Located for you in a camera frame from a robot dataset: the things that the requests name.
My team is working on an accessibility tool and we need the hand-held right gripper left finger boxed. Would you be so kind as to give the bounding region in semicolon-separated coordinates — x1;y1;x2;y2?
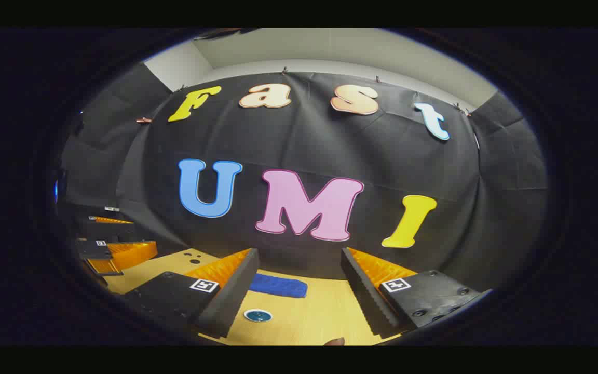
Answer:
121;248;260;339

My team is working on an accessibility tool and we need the blue folded towel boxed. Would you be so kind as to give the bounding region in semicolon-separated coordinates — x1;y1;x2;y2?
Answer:
250;273;309;299

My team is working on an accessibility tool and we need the white teacup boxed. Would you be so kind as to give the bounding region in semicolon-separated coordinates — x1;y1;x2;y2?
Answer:
243;309;274;324

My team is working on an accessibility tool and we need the black backdrop cloth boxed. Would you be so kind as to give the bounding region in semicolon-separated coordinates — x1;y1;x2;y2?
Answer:
60;62;549;281

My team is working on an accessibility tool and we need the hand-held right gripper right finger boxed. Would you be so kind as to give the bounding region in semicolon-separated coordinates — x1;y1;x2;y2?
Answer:
340;247;493;338

